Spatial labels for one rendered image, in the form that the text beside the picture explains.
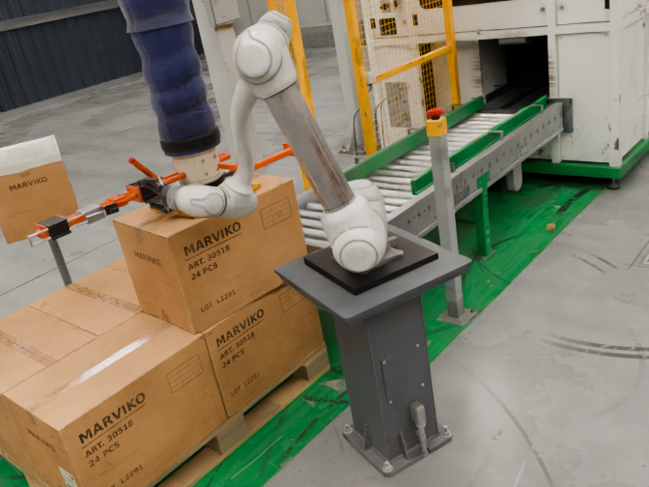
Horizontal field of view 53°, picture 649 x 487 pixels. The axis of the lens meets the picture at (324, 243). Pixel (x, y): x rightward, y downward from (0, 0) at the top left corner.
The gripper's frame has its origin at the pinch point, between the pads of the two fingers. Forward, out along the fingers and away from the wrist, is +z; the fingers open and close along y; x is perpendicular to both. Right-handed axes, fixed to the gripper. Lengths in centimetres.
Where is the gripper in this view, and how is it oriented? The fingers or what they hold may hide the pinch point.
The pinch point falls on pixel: (141, 191)
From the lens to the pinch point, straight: 244.6
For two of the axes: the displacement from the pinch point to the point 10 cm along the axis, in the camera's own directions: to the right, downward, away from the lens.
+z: -7.6, -1.5, 6.4
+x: 6.3, -4.1, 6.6
